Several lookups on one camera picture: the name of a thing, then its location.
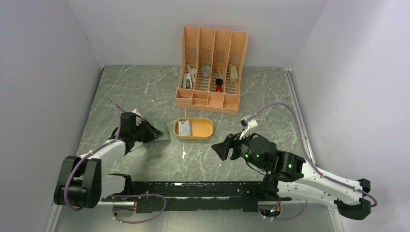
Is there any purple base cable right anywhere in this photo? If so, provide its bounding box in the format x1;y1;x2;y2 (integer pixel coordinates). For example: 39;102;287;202
261;200;309;222

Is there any yellow oval tray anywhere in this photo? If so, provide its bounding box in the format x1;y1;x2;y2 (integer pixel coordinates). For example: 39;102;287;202
174;117;214;140

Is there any pale green eraser box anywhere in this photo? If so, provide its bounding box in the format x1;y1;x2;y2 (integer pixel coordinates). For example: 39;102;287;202
229;63;238;85

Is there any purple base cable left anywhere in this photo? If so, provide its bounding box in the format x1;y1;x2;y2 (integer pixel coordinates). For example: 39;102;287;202
111;193;167;224

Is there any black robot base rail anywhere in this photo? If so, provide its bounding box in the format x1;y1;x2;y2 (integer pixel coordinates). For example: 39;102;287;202
99;181;277;213

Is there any aluminium table edge rail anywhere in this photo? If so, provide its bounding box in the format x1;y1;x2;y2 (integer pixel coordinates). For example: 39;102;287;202
283;68;317;165

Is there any red black marker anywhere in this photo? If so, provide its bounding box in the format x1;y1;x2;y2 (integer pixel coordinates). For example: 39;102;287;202
215;66;223;93

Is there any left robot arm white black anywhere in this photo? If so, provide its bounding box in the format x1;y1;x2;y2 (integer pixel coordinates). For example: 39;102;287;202
53;112;164;211

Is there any silver credit card stack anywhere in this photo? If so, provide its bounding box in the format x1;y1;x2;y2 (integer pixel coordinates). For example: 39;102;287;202
178;120;192;136

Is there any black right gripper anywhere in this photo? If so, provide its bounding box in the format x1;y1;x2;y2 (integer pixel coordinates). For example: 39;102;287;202
211;128;268;172

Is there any mint green card holder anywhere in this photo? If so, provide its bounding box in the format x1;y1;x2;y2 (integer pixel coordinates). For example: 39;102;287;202
150;120;171;141

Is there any clear tape roll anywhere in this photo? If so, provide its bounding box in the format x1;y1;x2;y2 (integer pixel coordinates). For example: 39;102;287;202
201;64;212;79

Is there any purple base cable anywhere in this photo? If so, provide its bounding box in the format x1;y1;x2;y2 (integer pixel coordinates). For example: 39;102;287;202
261;200;309;222
111;193;167;224

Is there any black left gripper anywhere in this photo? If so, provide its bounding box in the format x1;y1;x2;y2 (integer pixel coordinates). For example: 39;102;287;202
131;118;162;144

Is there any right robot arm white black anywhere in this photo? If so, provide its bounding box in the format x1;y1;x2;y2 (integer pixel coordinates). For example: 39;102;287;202
211;133;372;220

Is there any orange desk file organizer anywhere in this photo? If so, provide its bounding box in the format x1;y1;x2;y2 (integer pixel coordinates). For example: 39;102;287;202
176;26;248;114

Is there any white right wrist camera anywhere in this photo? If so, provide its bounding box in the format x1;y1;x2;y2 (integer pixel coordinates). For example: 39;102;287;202
239;116;258;140

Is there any grey stapler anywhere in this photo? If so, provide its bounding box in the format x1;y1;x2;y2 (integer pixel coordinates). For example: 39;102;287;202
181;64;197;89

